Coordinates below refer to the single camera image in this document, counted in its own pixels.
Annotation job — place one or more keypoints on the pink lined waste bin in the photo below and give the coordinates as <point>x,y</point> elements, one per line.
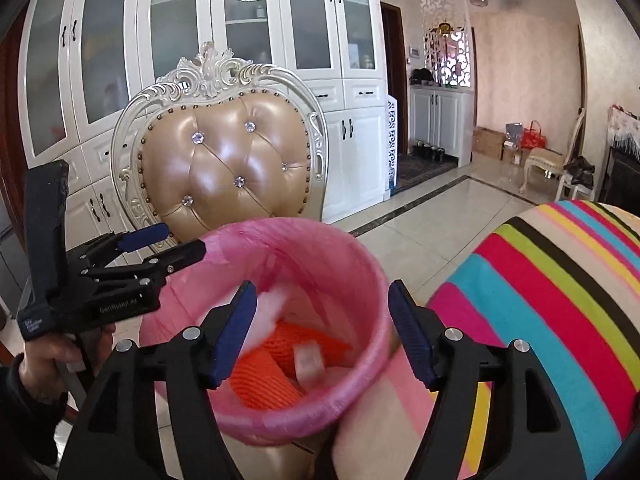
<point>325,265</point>

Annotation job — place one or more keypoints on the white carved entry screen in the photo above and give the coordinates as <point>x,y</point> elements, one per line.
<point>430,15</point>

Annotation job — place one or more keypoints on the dark clothes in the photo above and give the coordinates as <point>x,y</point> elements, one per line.
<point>580,170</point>

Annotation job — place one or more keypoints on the small cream chair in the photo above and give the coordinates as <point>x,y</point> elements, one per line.
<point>545,157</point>

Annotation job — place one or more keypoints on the black piano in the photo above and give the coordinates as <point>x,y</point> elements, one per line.
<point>622,180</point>

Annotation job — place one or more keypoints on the floral lace piano cover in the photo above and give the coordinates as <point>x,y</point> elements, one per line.
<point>625,127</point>

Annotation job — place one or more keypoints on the white foam block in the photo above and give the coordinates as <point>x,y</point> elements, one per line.
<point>267,310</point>

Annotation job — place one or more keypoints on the white shoe cabinet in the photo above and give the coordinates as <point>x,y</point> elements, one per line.
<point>440,115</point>

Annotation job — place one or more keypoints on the black bag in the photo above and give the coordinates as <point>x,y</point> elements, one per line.
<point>420,76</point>

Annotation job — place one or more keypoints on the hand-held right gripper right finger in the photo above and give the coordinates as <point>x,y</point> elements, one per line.
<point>407,335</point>

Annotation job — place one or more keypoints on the tall white cabinet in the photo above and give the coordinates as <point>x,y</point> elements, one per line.
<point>360,150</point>

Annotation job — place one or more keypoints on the person's left forearm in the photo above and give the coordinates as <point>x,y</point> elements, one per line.
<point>25,410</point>

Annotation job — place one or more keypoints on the ornate tufted chair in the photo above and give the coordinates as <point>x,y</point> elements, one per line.
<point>225,160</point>

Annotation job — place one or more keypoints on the person's left hand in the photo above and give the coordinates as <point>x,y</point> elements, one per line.
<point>50,352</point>

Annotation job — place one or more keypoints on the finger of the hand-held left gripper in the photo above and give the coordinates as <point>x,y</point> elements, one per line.
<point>145,236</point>
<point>175,257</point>

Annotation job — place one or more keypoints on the striped tablecloth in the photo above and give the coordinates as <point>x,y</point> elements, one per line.
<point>540,310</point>

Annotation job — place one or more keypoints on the white patterned standing panel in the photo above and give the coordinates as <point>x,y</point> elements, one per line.
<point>392,145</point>

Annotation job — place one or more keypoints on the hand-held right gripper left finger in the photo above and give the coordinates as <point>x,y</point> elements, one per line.
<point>235,330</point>

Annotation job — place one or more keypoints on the dark patterned doormat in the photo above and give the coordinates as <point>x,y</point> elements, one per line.
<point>425,170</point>

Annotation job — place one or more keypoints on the brown cardboard box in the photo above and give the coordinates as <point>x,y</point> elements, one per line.
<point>487,141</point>

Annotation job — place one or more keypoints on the small orange foam net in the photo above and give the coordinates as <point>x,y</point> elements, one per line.
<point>290,340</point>

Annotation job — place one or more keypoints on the pale small box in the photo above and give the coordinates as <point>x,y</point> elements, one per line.
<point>310,365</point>

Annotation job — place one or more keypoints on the large orange foam net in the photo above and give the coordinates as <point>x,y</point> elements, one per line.
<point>260,380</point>

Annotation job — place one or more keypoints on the row of dark shoes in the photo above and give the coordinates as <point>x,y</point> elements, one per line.
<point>430,151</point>

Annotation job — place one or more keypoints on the red shopping bag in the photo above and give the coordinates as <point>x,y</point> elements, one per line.
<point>534,137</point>

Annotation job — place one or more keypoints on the silver bag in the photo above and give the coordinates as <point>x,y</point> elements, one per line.
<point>512,135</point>

